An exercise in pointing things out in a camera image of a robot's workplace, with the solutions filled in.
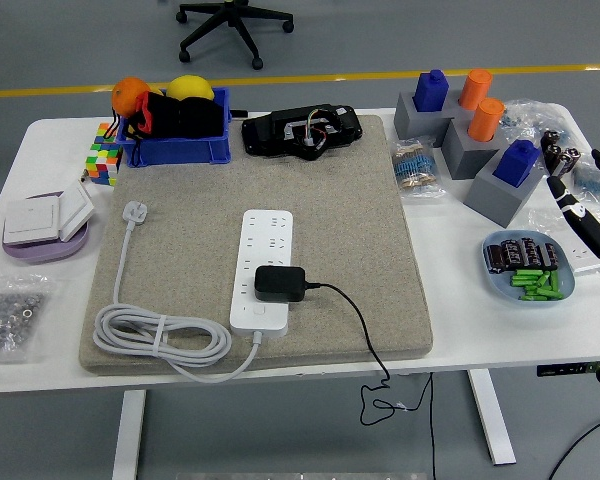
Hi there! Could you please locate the colourful puzzle cube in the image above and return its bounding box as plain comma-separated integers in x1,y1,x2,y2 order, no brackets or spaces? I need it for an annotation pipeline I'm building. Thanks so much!
84,122,124,187

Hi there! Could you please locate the flat white switch panel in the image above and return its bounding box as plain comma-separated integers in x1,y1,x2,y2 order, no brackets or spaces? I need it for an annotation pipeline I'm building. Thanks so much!
3,195,62,246

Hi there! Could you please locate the orange fruit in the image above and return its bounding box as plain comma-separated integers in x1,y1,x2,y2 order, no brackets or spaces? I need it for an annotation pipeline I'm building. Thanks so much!
110,76,151,119

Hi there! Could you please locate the bag of metal nuts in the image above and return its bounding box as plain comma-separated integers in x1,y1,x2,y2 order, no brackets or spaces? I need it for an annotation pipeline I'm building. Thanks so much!
0,272,59,364

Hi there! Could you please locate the blue plastic bin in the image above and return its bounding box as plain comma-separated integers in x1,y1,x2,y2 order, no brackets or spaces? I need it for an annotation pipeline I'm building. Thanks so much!
115,87,233,168

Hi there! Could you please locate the tilted white switch panel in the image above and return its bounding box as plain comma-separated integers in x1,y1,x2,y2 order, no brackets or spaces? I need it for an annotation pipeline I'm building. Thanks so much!
57,179,96,244

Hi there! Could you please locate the thin black hanging cable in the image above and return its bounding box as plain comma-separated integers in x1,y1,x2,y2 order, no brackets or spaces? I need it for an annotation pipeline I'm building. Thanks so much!
428,372,438,480

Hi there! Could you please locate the blue square peg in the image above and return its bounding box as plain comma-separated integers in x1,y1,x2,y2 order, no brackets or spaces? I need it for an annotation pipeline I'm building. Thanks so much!
492,138,541,189
412,68,450,113

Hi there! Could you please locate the black office chair base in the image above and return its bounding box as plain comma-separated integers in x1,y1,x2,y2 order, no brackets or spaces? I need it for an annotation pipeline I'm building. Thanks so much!
174,0,295,71

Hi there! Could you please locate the black table control panel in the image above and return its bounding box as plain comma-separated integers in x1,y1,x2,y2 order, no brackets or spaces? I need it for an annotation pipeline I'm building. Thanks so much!
536,363,600,378

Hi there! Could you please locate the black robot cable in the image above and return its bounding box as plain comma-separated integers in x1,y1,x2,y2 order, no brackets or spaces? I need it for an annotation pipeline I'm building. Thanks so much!
549,414,600,480

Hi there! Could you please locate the large yellow lemon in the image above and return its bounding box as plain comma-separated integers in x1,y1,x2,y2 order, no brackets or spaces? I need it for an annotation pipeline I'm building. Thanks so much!
165,74,215,101

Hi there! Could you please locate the bag of taped resistors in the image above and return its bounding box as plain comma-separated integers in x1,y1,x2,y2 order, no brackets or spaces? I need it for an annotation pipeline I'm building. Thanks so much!
390,137,449,199

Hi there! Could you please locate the bag of blue resistors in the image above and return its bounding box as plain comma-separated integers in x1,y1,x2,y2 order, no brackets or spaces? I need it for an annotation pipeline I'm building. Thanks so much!
571,152,600,206
499,98,574,146

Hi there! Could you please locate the orange cylinder peg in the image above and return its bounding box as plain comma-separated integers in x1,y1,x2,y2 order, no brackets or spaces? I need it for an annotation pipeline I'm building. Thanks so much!
467,97,506,143
457,68,494,111

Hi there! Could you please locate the light blue plate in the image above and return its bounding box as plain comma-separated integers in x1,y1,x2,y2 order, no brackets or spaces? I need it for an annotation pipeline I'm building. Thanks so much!
481,228,577,307

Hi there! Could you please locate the black plug with cord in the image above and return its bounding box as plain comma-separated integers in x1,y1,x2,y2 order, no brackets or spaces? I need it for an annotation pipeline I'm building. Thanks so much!
253,265,434,427

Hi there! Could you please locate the bag of black capacitors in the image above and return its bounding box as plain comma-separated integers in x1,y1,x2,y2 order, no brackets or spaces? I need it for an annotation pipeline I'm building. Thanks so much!
538,128,581,181

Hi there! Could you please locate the grey-brown mat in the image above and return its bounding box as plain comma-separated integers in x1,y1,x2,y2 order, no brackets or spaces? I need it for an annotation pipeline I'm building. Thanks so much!
78,114,435,376

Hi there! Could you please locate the white power strip with cord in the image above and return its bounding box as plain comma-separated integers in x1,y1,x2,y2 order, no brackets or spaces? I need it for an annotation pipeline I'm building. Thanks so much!
92,199,295,384

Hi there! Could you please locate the black pouch with red trim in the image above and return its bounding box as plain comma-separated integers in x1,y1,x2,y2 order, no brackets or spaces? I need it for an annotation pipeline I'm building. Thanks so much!
104,91,226,169

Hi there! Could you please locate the purple tray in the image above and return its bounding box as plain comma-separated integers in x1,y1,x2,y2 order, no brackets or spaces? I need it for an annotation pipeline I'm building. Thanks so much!
1,189,91,266

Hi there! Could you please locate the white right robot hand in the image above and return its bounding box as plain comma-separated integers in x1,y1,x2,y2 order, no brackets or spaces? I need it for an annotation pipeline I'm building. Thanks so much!
546,148,600,314

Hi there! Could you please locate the black open electronic housing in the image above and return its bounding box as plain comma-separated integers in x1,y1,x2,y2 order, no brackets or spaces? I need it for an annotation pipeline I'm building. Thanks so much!
240,104,364,162

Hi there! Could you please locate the grey socket block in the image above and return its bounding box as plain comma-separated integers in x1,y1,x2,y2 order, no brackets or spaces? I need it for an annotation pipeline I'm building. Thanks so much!
462,149,546,229
440,117,509,180
393,91,461,140

